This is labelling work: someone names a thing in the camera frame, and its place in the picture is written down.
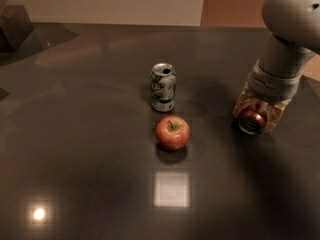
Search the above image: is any red coke can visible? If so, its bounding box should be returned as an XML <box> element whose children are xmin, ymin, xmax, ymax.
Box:
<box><xmin>238</xmin><ymin>109</ymin><xmax>267</xmax><ymax>135</ymax></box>

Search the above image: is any silver green soda can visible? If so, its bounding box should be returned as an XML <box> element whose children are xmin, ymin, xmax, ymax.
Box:
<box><xmin>150</xmin><ymin>63</ymin><xmax>176</xmax><ymax>112</ymax></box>

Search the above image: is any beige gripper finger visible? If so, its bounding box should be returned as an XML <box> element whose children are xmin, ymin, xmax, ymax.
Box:
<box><xmin>265</xmin><ymin>99</ymin><xmax>291</xmax><ymax>133</ymax></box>
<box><xmin>232</xmin><ymin>83</ymin><xmax>255</xmax><ymax>118</ymax></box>

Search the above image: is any red apple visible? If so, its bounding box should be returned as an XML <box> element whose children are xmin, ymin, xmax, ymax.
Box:
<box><xmin>155</xmin><ymin>115</ymin><xmax>191</xmax><ymax>151</ymax></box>

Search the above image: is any dark box at table corner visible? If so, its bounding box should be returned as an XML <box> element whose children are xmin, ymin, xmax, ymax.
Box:
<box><xmin>0</xmin><ymin>5</ymin><xmax>34</xmax><ymax>53</ymax></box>

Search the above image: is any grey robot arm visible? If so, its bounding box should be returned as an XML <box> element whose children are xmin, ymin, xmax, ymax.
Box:
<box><xmin>233</xmin><ymin>0</ymin><xmax>320</xmax><ymax>134</ymax></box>

